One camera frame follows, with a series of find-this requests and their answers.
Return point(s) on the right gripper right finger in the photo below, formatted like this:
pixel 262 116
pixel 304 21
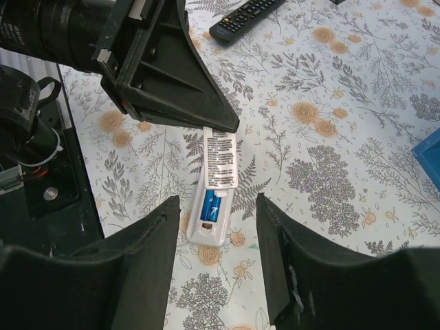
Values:
pixel 313 283

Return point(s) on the white remote control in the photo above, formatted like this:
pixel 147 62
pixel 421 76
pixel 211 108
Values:
pixel 211 234

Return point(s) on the black remote control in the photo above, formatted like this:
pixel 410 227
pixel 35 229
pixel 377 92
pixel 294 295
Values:
pixel 238 23

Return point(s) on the floral table cloth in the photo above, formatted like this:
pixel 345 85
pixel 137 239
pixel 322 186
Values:
pixel 332 99

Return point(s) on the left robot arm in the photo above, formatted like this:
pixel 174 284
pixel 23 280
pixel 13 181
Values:
pixel 60 32

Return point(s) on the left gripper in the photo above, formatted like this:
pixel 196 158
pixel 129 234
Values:
pixel 151 69

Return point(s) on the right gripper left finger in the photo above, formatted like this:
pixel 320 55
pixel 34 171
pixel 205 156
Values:
pixel 121 282

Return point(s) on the blue battery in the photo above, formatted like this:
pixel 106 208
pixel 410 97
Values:
pixel 216 203
pixel 207 204

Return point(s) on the white battery cover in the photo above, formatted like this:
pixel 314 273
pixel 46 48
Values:
pixel 220 159

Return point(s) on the blue yellow pink shelf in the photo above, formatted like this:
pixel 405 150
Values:
pixel 426 154

